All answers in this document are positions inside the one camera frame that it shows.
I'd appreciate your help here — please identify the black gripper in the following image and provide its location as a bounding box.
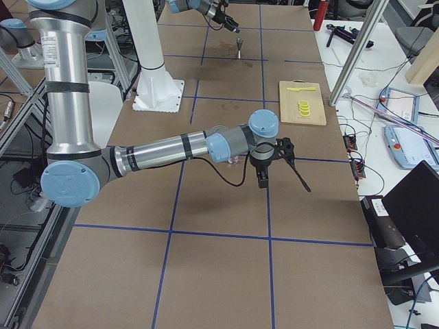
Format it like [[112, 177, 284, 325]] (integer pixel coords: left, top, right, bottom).
[[250, 143, 274, 188], [219, 16, 237, 31]]

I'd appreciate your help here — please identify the steel jigger measuring cup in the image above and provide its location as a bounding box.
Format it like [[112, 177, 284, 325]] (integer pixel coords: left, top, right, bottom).
[[236, 38, 244, 59]]

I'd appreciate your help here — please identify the clear glass cup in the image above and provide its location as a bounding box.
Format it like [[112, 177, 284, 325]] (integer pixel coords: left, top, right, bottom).
[[228, 156, 240, 165]]

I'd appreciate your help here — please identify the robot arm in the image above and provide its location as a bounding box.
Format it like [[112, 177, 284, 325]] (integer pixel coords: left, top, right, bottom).
[[168, 0, 240, 34], [29, 1, 279, 208]]

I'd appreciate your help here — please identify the bamboo cutting board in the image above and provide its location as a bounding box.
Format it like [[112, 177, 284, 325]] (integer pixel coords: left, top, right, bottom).
[[278, 81, 327, 126]]

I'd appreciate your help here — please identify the yellow plastic knife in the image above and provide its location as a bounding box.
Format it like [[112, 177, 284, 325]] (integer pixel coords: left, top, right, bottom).
[[286, 86, 317, 92]]

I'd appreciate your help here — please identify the red bottle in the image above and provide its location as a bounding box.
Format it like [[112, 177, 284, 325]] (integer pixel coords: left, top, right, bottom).
[[313, 0, 329, 31]]

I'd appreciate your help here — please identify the black handheld tool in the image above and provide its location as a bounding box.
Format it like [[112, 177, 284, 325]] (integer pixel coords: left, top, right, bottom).
[[326, 24, 360, 47]]

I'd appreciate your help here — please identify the blue teach pendant near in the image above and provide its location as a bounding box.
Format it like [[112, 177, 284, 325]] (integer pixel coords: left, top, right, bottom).
[[384, 125, 438, 171]]

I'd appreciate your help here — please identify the blue teach pendant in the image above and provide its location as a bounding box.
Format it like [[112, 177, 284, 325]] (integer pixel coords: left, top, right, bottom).
[[377, 87, 420, 123], [384, 125, 438, 171]]

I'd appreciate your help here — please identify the black monitor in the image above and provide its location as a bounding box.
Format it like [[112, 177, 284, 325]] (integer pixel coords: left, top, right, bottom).
[[383, 160, 438, 256]]

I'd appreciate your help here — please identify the blue teach pendant far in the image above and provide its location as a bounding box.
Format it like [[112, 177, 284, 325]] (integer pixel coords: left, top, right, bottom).
[[377, 87, 420, 123]]

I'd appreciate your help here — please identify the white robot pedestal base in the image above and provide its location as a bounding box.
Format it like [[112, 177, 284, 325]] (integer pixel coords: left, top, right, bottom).
[[123, 0, 185, 113]]

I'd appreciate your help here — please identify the aluminium frame post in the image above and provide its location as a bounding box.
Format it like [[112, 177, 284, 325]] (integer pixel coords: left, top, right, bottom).
[[329, 0, 389, 106]]

